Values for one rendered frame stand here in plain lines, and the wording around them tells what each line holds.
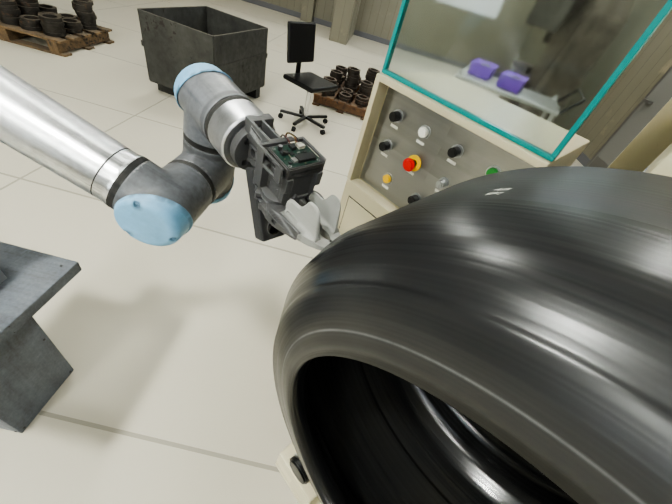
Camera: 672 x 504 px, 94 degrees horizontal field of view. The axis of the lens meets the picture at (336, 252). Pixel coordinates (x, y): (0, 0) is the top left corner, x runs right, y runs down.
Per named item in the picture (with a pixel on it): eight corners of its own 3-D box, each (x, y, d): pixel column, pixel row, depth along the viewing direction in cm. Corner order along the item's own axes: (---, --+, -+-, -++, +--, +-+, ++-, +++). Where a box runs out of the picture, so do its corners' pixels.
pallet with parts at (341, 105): (311, 104, 411) (317, 69, 382) (328, 82, 497) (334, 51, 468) (370, 122, 413) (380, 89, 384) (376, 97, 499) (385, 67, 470)
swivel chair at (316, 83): (332, 122, 385) (351, 33, 322) (322, 141, 342) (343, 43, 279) (285, 108, 383) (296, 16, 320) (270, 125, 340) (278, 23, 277)
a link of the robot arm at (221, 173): (163, 199, 56) (162, 138, 48) (196, 169, 65) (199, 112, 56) (213, 219, 58) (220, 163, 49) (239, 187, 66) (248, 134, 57)
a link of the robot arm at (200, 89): (221, 115, 59) (228, 58, 52) (256, 154, 54) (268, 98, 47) (169, 115, 52) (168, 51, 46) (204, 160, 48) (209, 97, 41)
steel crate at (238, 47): (266, 94, 401) (271, 27, 352) (221, 119, 324) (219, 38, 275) (205, 72, 406) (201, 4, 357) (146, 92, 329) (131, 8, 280)
